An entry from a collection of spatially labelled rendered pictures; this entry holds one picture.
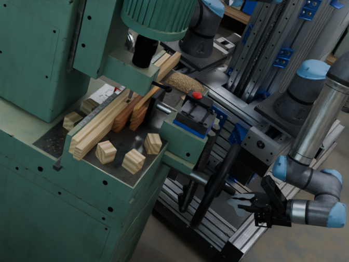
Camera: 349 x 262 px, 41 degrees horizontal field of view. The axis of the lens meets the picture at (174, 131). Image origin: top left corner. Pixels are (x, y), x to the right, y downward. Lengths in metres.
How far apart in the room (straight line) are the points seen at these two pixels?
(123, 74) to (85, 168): 0.28
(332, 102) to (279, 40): 0.56
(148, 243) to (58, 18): 1.30
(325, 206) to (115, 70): 0.73
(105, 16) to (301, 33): 0.96
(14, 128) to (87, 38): 0.35
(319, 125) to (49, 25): 0.81
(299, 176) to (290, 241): 1.17
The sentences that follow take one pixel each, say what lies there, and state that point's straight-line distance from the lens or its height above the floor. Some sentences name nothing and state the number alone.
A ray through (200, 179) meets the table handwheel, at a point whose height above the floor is 0.82.
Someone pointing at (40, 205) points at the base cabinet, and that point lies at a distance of 1.48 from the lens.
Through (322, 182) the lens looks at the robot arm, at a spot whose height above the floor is 0.90.
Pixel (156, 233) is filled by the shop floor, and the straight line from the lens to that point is 2.29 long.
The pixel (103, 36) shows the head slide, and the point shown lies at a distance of 1.24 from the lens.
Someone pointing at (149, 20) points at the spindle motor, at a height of 1.25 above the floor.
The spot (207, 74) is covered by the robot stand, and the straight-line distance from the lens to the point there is 2.07.
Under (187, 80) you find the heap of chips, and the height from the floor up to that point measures 0.93.
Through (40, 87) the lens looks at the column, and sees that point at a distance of 1.38.
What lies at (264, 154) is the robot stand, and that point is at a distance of 1.79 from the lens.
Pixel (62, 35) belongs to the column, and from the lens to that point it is 1.26.
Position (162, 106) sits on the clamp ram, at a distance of 1.36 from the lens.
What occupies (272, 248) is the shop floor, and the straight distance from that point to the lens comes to 2.52.
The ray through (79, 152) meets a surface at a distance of 1.18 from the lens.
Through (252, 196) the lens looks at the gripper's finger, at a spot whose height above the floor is 0.76.
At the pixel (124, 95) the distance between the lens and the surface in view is 1.37.
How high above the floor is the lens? 1.74
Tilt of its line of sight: 37 degrees down
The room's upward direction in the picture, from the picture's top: 23 degrees clockwise
